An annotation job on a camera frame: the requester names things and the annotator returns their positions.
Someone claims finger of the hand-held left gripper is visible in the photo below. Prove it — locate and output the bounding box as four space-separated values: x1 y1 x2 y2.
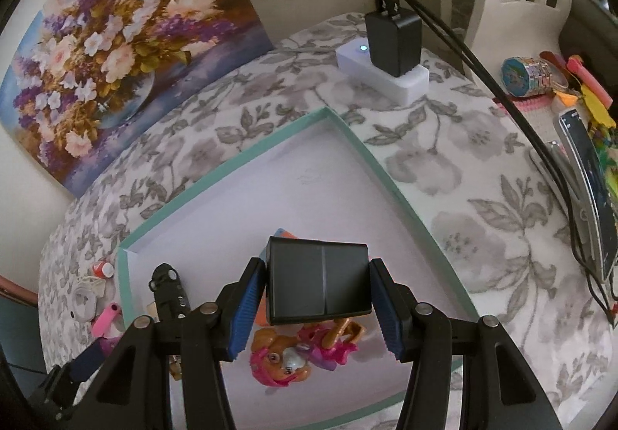
68 336 119 383
147 262 191 320

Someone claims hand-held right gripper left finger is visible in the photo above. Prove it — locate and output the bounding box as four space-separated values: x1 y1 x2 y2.
80 257 267 430

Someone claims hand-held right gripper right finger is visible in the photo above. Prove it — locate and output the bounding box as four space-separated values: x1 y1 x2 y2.
369 259 563 430

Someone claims pink puppy toy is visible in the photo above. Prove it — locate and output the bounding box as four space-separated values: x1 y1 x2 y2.
248 317 365 389

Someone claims black power adapter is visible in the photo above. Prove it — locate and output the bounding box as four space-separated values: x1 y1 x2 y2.
265 237 374 327

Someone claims teal-rimmed white box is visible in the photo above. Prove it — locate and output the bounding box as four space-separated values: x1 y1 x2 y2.
115 107 481 430

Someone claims pink plastic toy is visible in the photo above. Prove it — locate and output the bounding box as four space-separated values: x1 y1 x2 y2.
91 305 124 339

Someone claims smartphone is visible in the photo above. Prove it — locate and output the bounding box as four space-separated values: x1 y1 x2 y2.
557 107 618 281

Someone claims flower painting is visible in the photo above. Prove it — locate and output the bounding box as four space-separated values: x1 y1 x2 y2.
0 0 276 199

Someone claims white power strip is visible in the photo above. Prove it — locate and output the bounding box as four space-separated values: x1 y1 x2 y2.
335 44 430 105

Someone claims teal round tin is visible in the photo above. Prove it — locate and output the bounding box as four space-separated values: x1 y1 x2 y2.
501 56 553 99

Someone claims black plugged charger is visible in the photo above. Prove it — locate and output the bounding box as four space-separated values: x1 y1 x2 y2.
364 0 422 78

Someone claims pile of colourful toys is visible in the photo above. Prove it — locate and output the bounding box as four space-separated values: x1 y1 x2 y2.
541 51 618 199

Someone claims white plastic ring toy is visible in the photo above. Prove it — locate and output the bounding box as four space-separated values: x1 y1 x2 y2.
68 278 104 322

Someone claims brown wooden frame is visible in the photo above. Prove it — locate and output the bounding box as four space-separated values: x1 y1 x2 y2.
0 273 39 310

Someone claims black cable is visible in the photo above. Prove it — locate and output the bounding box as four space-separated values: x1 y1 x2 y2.
377 0 618 315

